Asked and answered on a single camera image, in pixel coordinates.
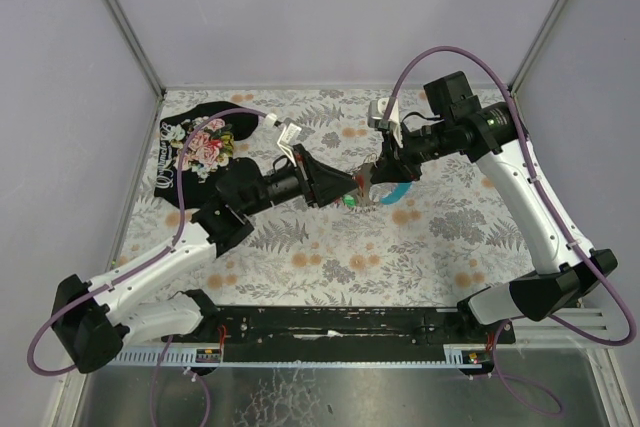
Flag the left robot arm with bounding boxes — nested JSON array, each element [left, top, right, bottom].
[[52, 145, 358, 374]]

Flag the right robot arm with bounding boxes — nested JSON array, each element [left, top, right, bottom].
[[368, 72, 618, 325]]

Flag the black floral cloth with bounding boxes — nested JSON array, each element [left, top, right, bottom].
[[154, 101, 258, 209]]

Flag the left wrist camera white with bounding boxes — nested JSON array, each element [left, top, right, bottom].
[[263, 113, 302, 162]]

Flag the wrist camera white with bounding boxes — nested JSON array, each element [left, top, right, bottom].
[[263, 113, 302, 162], [367, 97, 403, 146]]

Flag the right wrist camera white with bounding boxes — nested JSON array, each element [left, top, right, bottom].
[[367, 97, 403, 146]]

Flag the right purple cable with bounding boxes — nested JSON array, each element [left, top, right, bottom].
[[389, 45, 634, 417]]

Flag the purple cable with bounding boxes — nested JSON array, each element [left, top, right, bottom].
[[389, 45, 634, 417], [26, 107, 271, 377]]

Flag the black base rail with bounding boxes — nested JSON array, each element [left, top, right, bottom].
[[172, 306, 515, 352]]

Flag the white cable duct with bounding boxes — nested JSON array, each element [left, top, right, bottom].
[[110, 344, 490, 369]]

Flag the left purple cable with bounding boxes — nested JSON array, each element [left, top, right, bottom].
[[26, 107, 271, 377]]

